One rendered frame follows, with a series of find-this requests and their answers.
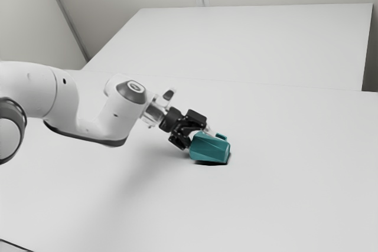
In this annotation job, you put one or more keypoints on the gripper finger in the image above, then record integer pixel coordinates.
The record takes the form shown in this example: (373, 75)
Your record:
(180, 141)
(197, 120)

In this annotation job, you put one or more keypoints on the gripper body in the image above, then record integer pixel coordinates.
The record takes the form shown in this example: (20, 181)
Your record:
(172, 119)

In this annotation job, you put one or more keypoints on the teal faceted mug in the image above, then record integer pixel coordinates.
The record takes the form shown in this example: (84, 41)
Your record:
(210, 149)

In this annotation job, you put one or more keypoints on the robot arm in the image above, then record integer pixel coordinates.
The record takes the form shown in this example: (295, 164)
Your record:
(68, 107)

